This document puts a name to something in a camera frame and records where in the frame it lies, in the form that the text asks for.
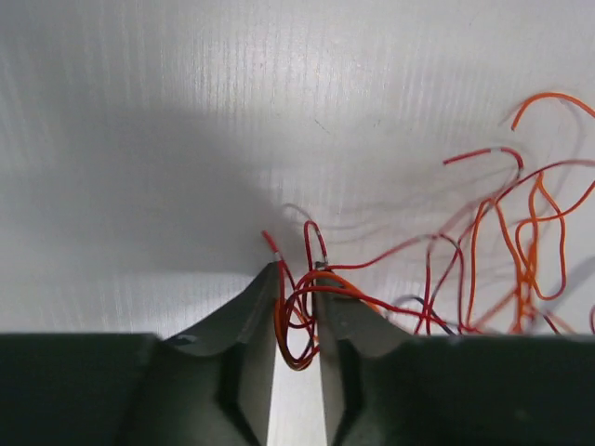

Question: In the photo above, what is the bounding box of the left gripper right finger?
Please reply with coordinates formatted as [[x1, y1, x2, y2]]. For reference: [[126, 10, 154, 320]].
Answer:
[[314, 279, 594, 445]]

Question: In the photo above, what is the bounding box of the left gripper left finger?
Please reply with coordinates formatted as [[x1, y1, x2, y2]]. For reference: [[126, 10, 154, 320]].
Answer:
[[1, 264, 279, 445]]

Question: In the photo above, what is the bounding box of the red orange cable ball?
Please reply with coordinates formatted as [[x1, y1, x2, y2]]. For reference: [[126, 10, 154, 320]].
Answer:
[[260, 91, 595, 372]]

